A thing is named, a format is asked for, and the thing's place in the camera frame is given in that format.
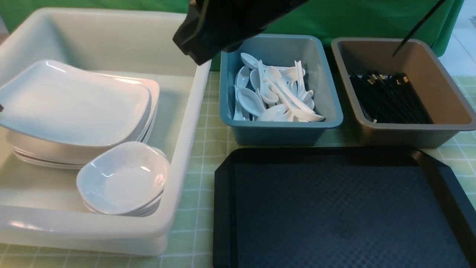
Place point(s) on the black serving tray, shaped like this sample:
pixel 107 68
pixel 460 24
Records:
pixel 340 207

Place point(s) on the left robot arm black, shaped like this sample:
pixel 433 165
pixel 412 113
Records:
pixel 214 26

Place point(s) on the white square bowl in tub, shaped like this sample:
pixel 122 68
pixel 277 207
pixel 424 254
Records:
pixel 128 180

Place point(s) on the teal plastic spoon bin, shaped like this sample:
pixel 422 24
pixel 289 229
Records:
pixel 282 50

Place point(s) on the grey plastic chopstick bin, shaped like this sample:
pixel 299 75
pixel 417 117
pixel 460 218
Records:
pixel 448 108

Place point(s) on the white square plate top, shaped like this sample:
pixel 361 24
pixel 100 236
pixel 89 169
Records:
pixel 36 150

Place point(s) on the pile of white spoons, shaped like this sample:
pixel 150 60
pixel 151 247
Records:
pixel 272 93

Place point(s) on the bundle of black chopsticks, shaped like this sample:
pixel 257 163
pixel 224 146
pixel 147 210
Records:
pixel 389 99

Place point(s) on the large white square rice plate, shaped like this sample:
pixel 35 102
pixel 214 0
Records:
pixel 56 102

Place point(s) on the large white plastic tub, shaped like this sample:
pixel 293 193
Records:
pixel 41 206

